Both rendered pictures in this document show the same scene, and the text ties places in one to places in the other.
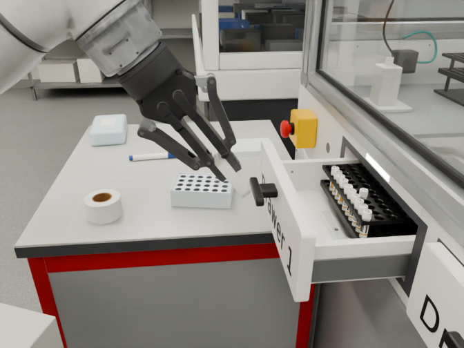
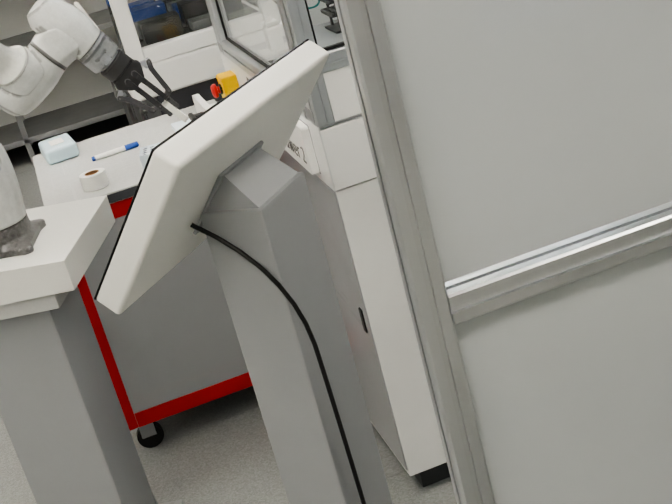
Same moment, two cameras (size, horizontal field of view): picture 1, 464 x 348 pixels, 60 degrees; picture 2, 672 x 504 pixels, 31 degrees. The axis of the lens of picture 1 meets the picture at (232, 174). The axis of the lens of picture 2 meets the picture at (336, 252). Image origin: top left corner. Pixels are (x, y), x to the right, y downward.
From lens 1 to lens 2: 2.42 m
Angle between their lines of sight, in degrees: 7
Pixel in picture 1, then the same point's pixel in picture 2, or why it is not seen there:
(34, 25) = (64, 57)
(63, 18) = (76, 51)
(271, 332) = not seen: hidden behind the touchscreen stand
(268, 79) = (199, 59)
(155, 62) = (119, 59)
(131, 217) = (116, 181)
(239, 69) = (167, 58)
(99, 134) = (54, 152)
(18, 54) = (57, 73)
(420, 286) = not seen: hidden behind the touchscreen
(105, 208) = (97, 176)
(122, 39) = (103, 52)
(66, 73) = not seen: outside the picture
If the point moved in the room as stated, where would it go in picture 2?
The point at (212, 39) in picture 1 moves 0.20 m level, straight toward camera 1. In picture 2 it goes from (131, 36) to (136, 47)
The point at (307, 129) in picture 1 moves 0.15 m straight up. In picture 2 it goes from (230, 85) to (215, 32)
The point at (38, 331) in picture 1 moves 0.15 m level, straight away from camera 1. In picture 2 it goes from (102, 199) to (67, 193)
